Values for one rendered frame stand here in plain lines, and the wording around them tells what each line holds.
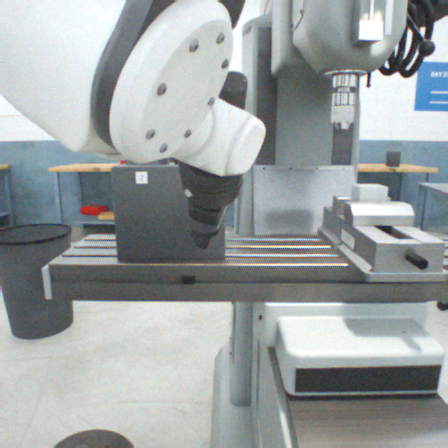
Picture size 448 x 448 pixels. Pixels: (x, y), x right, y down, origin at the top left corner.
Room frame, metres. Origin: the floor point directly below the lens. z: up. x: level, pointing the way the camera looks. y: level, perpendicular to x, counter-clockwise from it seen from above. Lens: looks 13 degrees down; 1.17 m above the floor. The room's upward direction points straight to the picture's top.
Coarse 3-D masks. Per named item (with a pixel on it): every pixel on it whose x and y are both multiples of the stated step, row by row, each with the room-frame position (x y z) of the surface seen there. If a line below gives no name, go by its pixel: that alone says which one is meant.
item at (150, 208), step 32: (128, 160) 0.72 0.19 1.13; (160, 160) 0.72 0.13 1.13; (128, 192) 0.70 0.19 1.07; (160, 192) 0.70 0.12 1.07; (128, 224) 0.70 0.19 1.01; (160, 224) 0.70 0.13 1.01; (224, 224) 0.70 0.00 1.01; (128, 256) 0.70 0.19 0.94; (160, 256) 0.70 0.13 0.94; (192, 256) 0.70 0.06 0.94; (224, 256) 0.70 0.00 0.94
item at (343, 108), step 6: (336, 102) 0.77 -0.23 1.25; (342, 102) 0.76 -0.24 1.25; (348, 102) 0.76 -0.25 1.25; (354, 102) 0.76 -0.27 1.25; (336, 108) 0.77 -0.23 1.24; (342, 108) 0.76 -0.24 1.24; (348, 108) 0.76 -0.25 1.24; (354, 108) 0.77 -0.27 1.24; (336, 114) 0.76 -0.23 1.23; (342, 114) 0.76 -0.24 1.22; (348, 114) 0.76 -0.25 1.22; (354, 114) 0.77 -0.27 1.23; (336, 120) 0.76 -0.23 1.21; (342, 120) 0.76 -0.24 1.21; (348, 120) 0.76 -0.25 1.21
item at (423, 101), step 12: (420, 72) 4.96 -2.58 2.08; (432, 72) 4.96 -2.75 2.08; (444, 72) 4.96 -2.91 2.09; (420, 84) 4.96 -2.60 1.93; (432, 84) 4.96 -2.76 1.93; (444, 84) 4.96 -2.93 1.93; (0, 96) 5.00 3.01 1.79; (420, 96) 4.96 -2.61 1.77; (432, 96) 4.96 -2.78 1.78; (444, 96) 4.96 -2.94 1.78; (0, 108) 5.00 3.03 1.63; (12, 108) 5.00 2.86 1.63; (420, 108) 4.96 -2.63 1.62; (432, 108) 4.96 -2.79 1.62; (444, 108) 4.96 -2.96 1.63
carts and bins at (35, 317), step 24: (0, 240) 2.17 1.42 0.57; (24, 240) 2.31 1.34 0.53; (48, 240) 1.99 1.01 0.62; (0, 264) 1.94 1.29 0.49; (24, 264) 1.93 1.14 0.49; (0, 288) 2.01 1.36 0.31; (24, 288) 1.93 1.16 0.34; (24, 312) 1.94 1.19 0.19; (48, 312) 1.99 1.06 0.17; (72, 312) 2.18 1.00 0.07; (24, 336) 1.95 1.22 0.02; (48, 336) 1.99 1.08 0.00
